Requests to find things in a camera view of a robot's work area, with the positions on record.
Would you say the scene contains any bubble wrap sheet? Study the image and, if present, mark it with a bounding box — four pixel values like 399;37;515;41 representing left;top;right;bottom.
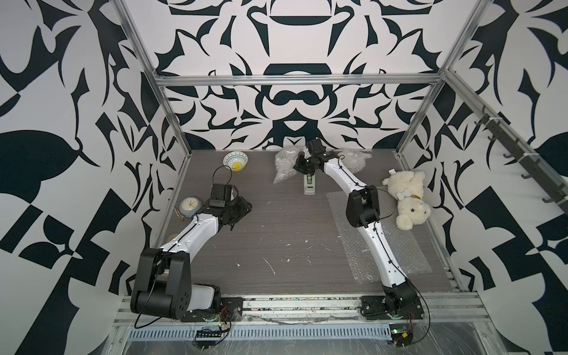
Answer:
326;191;432;284
337;149;372;174
274;147;303;184

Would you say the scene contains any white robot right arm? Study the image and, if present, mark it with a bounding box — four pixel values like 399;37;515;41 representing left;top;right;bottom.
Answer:
294;138;422;320

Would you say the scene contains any yellow patterned bowl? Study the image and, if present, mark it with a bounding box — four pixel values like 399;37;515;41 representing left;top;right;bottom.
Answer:
223;151;249;172

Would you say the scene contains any white teddy bear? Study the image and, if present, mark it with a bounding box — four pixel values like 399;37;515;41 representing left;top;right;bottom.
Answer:
383;170;431;231

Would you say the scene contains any black wall hook rail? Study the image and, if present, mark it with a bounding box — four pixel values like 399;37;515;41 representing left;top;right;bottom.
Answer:
476;105;567;214

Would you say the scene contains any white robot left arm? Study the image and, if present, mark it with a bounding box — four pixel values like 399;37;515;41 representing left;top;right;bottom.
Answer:
130;183;252;320

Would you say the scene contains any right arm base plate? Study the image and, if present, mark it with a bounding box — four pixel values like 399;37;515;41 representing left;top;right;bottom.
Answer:
359;294;425;320

